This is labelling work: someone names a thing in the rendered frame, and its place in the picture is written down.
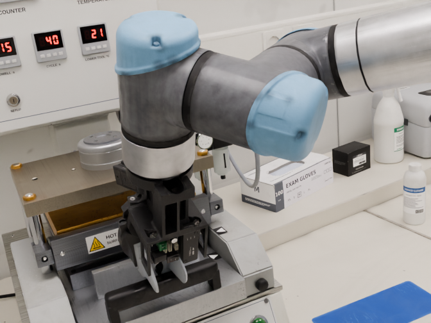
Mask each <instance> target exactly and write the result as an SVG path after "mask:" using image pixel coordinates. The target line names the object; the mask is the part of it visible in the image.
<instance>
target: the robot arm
mask: <svg viewBox="0 0 431 323"><path fill-rule="evenodd" d="M200 45H201V40H200V38H199V31H198V27H197V25H196V23H195V22H194V21H193V20H192V19H188V18H186V16H185V15H183V14H180V13H177V12H170V11H163V10H153V11H146V12H140V13H136V14H135V15H132V16H130V17H129V18H127V19H125V20H124V21H122V22H121V23H120V25H119V27H118V28H117V31H116V64H115V72H116V73H117V82H118V92H119V108H120V118H121V144H122V154H123V161H121V163H120V164H118V165H114V166H113V169H114V174H115V180H116V183H117V184H118V185H121V186H123V187H125V188H127V189H130V190H132V191H134V192H136V194H135V195H131V196H128V197H127V199H128V200H127V201H126V202H125V203H124V204H123V205H122V206H121V209H122V211H123V219H121V220H118V221H117V223H118V225H119V229H118V241H119V243H120V245H121V248H122V249H123V252H124V253H125V254H126V255H127V256H128V257H129V258H130V259H131V260H132V262H133V264H134V266H135V267H136V269H137V270H138V271H139V272H140V274H141V275H142V277H144V279H148V281H149V283H150V284H151V286H152V287H153V289H154V291H155V292H156V293H159V289H158V283H157V281H156V277H155V276H157V275H160V274H163V273H165V272H169V271H172V272H173V273H174V274H175V275H176V276H177V277H178V278H179V280H180V281H181V282H182V283H186V282H187V271H186V269H185V266H184V263H188V262H190V261H194V260H196V259H197V258H198V249H199V250H200V252H201V254H202V255H203V257H204V258H206V257H207V240H208V224H207V222H206V220H205V219H204V218H203V216H202V214H201V213H200V212H199V210H198V209H197V207H196V205H195V204H194V203H193V201H192V199H191V198H193V197H195V186H194V185H193V184H192V182H191V180H190V178H191V177H192V174H193V163H194V159H195V141H196V134H197V133H199V134H202V135H205V136H208V137H212V138H215V139H218V140H221V141H224V142H228V143H230V144H233V145H237V146H240V147H243V148H246V149H250V150H252V151H253V152H254V153H257V154H259V155H262V156H274V157H277V158H281V159H284V160H289V161H292V162H298V161H301V160H303V159H305V158H306V157H307V156H308V155H309V154H310V152H311V151H312V149H313V147H314V144H315V142H316V140H317V138H318V136H319V133H320V131H321V127H322V125H323V121H324V118H325V113H326V108H327V104H328V101H329V100H332V99H339V98H343V97H349V96H355V95H361V94H368V93H372V92H378V91H383V90H389V89H393V88H400V87H406V86H411V85H417V84H421V83H428V82H431V0H429V1H424V2H422V3H417V4H412V5H409V6H404V7H401V8H397V9H393V10H389V11H386V12H381V13H377V14H374V15H369V16H366V17H361V18H358V19H353V20H350V21H346V22H341V23H338V24H335V25H331V26H326V27H323V28H301V29H296V30H294V31H292V32H289V33H288V34H286V35H284V36H283V37H282V38H281V39H280V40H279V41H277V42H276V43H275V44H273V45H272V46H271V47H269V48H267V49H266V50H265V51H263V52H261V53H260V54H258V55H257V56H256V57H254V58H252V59H251V60H244V59H241V58H236V57H233V56H228V55H225V54H221V53H216V52H213V51H211V50H208V49H203V48H200ZM200 229H202V230H203V232H204V239H203V244H202V242H201V240H200V239H199V236H200ZM155 268H156V269H155Z"/></svg>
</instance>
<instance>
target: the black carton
mask: <svg viewBox="0 0 431 323"><path fill-rule="evenodd" d="M332 162H333V172H335V173H338V174H341V175H343V176H347V177H350V176H352V175H354V174H357V173H359V172H362V171H364V170H367V169H370V168H371V162H370V145H368V144H363V143H360V142H356V141H353V142H350V143H348V144H344V145H342V146H339V147H336V148H334V149H332Z"/></svg>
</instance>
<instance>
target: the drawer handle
mask: <svg viewBox="0 0 431 323"><path fill-rule="evenodd" d="M185 269H186V271H187V282H186V283H182V282H181V281H180V280H179V278H178V277H177V276H176V275H175V274H174V273H173V272H172V271H169V272H165V273H163V274H160V275H157V276H155V277H156V281H157V283H158V289H159V293H156V292H155V291H154V289H153V287H152V286H151V284H150V283H149V281H148V279H145V280H142V281H139V282H136V283H133V284H130V285H127V286H124V287H121V288H118V289H115V290H112V291H110V292H107V293H106V294H105V306H106V312H107V315H108V319H109V321H110V323H121V319H120V315H119V312H120V311H124V310H127V309H129V308H132V307H135V306H138V305H140V304H144V303H145V302H149V301H152V300H155V299H158V298H160V297H163V296H165V295H169V294H172V293H175V292H177V291H180V290H183V289H186V288H188V287H191V286H194V285H197V284H200V283H203V282H205V281H208V284H209V285H210V286H211V287H212V288H213V289H214V290H215V289H218V288H221V278H220V272H219V269H218V264H217V262H216V261H215V259H213V258H207V259H205V260H201V261H198V262H196V263H192V264H190V265H186V266H185Z"/></svg>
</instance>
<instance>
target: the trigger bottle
mask: <svg viewBox="0 0 431 323"><path fill-rule="evenodd" d="M396 91H397V94H398V98H399V100H400V102H402V101H403V99H402V96H401V93H400V89H399V88H396ZM382 92H383V98H382V99H381V101H380V102H379V104H378V106H377V108H376V112H375V116H374V120H373V123H374V159H375V161H377V162H379V163H386V164H392V163H398V162H401V161H402V160H403V138H404V123H403V122H404V118H403V113H402V111H401V107H400V104H399V103H398V101H397V100H396V99H395V97H394V92H395V88H393V89H389V90H383V91H382Z"/></svg>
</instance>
